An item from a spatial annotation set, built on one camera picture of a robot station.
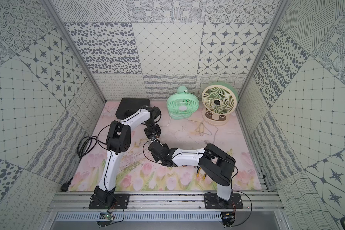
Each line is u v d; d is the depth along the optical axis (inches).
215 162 20.3
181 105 36.4
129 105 44.1
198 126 41.2
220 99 35.2
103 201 25.2
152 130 34.8
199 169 33.1
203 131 40.8
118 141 24.5
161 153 26.2
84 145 38.0
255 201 29.6
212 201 29.3
